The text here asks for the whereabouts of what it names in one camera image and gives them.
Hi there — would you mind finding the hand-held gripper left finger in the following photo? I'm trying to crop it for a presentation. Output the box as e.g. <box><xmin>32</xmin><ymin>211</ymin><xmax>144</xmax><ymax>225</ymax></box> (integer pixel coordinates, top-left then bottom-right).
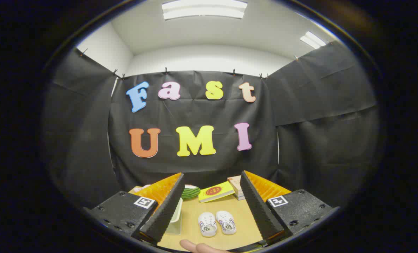
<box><xmin>84</xmin><ymin>172</ymin><xmax>185</xmax><ymax>246</ymax></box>

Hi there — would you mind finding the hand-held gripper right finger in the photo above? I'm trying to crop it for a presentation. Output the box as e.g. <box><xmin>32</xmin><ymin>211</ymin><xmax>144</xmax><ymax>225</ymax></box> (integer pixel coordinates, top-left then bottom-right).
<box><xmin>240</xmin><ymin>170</ymin><xmax>339</xmax><ymax>245</ymax></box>

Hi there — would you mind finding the pale green fabric storage box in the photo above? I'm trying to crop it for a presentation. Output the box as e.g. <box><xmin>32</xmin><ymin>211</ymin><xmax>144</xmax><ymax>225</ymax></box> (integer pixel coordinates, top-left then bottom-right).
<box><xmin>165</xmin><ymin>198</ymin><xmax>183</xmax><ymax>235</ymax></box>

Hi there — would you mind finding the white canvas shoe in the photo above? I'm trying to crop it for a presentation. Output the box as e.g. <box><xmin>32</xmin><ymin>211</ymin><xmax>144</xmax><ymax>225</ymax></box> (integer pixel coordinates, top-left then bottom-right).
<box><xmin>198</xmin><ymin>212</ymin><xmax>218</xmax><ymax>238</ymax></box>
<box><xmin>215</xmin><ymin>210</ymin><xmax>237</xmax><ymax>235</ymax></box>

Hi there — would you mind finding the watermelon slice plush toy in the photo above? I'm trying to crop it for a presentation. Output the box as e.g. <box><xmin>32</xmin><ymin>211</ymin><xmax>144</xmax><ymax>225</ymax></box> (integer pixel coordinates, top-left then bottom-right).
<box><xmin>181</xmin><ymin>184</ymin><xmax>201</xmax><ymax>201</ymax></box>

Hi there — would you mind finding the pink and green plush toy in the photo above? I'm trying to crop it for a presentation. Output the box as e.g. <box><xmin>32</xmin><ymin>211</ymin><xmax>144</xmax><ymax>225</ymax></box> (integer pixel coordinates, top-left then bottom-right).
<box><xmin>130</xmin><ymin>184</ymin><xmax>152</xmax><ymax>194</ymax></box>

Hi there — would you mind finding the beige cover book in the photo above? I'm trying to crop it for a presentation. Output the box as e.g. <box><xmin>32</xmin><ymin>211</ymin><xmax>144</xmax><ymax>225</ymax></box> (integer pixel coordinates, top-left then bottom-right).
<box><xmin>227</xmin><ymin>175</ymin><xmax>244</xmax><ymax>195</ymax></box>

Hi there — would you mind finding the yellow book with red oval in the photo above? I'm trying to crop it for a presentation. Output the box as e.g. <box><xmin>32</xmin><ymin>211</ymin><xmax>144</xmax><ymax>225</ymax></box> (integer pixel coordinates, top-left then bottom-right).
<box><xmin>198</xmin><ymin>181</ymin><xmax>236</xmax><ymax>203</ymax></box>

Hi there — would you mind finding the small ceiling light panel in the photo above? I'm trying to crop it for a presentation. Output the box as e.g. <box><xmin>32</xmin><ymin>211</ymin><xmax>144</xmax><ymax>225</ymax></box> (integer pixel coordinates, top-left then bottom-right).
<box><xmin>300</xmin><ymin>31</ymin><xmax>327</xmax><ymax>50</ymax></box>

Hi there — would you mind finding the long ceiling light panel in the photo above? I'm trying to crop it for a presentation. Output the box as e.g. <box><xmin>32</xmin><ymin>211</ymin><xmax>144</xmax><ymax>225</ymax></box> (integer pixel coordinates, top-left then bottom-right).
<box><xmin>162</xmin><ymin>0</ymin><xmax>248</xmax><ymax>20</ymax></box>

